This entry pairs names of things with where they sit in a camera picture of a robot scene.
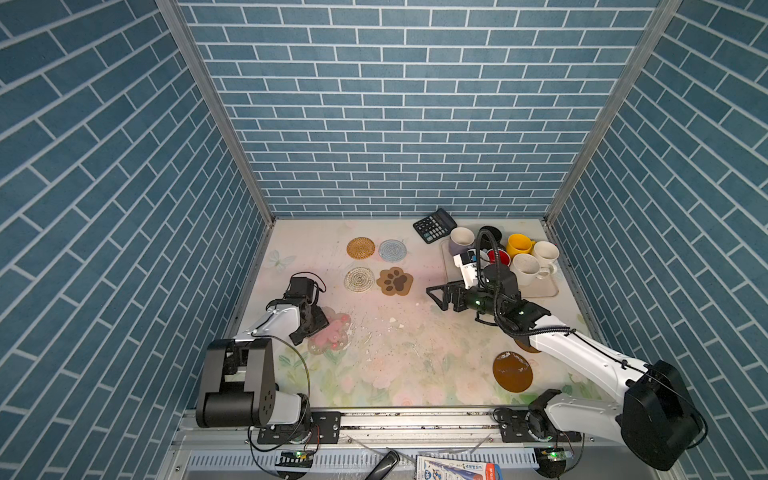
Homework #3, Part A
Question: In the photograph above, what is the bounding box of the beige rectangular tray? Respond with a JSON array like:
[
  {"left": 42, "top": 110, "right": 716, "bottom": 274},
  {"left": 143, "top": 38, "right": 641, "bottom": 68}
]
[{"left": 439, "top": 239, "right": 559, "bottom": 299}]

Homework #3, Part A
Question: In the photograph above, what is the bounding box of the pink flower coaster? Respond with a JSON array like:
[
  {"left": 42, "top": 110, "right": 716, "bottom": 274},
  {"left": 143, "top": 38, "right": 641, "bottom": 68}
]
[{"left": 308, "top": 307, "right": 352, "bottom": 355}]

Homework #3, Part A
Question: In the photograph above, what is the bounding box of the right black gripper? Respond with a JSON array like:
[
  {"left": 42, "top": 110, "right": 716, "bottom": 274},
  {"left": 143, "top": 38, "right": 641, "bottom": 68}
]
[{"left": 427, "top": 278, "right": 503, "bottom": 319}]

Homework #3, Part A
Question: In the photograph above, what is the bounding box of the white mug red inside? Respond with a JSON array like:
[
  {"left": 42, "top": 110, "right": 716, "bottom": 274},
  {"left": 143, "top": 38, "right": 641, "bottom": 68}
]
[{"left": 487, "top": 249, "right": 512, "bottom": 267}]

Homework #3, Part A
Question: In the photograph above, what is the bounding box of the blue woven round coaster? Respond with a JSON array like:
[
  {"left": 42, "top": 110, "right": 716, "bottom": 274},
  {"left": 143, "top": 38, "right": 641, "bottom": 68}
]
[{"left": 379, "top": 239, "right": 407, "bottom": 263}]

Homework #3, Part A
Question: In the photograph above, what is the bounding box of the lilac mug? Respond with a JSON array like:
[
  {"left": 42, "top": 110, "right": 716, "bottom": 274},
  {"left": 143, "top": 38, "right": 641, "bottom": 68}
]
[{"left": 448, "top": 226, "right": 475, "bottom": 256}]

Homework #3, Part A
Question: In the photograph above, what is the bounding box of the printed paper box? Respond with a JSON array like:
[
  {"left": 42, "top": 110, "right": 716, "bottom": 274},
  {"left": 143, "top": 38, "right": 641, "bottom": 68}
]
[{"left": 415, "top": 456, "right": 503, "bottom": 480}]

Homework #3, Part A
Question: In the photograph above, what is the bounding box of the white mug front right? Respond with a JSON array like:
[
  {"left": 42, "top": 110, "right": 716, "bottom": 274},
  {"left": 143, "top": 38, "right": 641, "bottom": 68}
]
[{"left": 511, "top": 253, "right": 552, "bottom": 287}]

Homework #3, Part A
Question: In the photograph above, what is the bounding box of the black mug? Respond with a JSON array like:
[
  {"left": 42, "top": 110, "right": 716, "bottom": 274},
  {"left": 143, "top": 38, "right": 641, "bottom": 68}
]
[{"left": 477, "top": 225, "right": 502, "bottom": 249}]

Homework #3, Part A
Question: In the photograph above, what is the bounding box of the black desk calculator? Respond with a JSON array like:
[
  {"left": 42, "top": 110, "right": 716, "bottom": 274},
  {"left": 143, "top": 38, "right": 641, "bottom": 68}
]
[{"left": 413, "top": 208, "right": 457, "bottom": 244}]

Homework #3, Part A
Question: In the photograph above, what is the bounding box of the pale woven round coaster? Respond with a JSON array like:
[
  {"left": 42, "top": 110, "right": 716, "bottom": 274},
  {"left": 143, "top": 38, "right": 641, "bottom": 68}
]
[{"left": 344, "top": 267, "right": 375, "bottom": 293}]

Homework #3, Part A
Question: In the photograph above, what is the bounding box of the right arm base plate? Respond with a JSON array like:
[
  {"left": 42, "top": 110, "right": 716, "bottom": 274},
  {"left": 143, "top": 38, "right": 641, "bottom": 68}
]
[{"left": 491, "top": 407, "right": 582, "bottom": 445}]

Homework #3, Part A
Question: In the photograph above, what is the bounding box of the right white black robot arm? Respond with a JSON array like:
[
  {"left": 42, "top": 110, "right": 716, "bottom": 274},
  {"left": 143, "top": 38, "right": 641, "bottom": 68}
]
[{"left": 426, "top": 281, "right": 709, "bottom": 471}]

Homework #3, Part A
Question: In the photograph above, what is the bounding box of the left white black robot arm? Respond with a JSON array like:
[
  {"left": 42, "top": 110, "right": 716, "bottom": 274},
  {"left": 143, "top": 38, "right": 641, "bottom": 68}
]
[{"left": 196, "top": 300, "right": 329, "bottom": 434}]

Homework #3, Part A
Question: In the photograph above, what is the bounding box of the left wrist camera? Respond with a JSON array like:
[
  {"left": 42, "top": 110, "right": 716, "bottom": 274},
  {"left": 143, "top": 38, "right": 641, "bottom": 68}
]
[{"left": 283, "top": 276, "right": 320, "bottom": 304}]

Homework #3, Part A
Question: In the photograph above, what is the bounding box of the tan rattan round coaster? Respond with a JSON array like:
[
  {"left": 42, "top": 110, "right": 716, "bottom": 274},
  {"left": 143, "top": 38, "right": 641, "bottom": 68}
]
[{"left": 346, "top": 237, "right": 376, "bottom": 260}]

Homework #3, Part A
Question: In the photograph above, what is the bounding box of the white mug far right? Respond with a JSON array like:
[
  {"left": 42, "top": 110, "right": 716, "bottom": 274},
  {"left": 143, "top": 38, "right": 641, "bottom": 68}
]
[{"left": 532, "top": 241, "right": 560, "bottom": 279}]

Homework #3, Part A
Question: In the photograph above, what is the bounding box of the black handheld device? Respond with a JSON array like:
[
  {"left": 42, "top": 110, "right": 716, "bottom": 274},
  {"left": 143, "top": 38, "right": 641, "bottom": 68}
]
[{"left": 365, "top": 450, "right": 401, "bottom": 480}]

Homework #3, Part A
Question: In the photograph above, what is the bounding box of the brown paw print coaster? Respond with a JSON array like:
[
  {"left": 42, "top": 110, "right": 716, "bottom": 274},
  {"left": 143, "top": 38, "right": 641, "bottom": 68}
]
[{"left": 376, "top": 267, "right": 414, "bottom": 296}]

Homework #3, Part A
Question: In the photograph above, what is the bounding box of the yellow mug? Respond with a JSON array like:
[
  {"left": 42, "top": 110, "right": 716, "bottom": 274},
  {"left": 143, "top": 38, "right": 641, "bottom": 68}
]
[{"left": 506, "top": 234, "right": 535, "bottom": 258}]

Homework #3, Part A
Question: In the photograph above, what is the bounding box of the amber glossy round coaster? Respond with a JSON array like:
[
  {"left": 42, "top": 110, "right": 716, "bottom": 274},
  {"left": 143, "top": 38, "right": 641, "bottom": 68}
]
[{"left": 492, "top": 351, "right": 533, "bottom": 393}]

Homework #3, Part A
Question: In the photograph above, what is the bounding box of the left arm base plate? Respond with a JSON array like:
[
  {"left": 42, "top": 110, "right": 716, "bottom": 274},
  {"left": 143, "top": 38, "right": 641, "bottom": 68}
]
[{"left": 256, "top": 410, "right": 342, "bottom": 445}]

